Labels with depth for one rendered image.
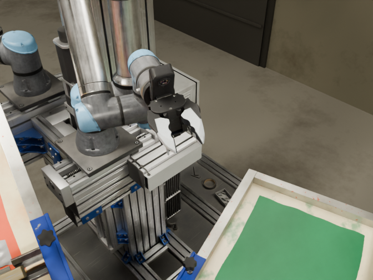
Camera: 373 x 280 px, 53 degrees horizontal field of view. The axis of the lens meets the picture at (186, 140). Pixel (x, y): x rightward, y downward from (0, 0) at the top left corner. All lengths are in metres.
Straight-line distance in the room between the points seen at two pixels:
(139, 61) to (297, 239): 0.90
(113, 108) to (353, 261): 0.98
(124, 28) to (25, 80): 0.66
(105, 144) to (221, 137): 2.14
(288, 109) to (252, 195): 2.29
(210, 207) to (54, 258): 1.52
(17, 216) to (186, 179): 1.65
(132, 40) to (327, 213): 0.98
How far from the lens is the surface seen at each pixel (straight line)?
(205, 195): 2.55
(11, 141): 1.20
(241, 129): 3.44
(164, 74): 0.72
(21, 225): 1.16
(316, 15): 3.92
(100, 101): 0.93
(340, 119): 3.80
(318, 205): 1.59
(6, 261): 1.15
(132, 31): 1.12
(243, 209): 1.52
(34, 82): 1.65
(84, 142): 1.29
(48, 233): 1.04
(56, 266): 1.09
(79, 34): 0.97
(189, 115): 0.72
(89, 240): 2.40
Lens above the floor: 2.11
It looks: 40 degrees down
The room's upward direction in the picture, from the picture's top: straight up
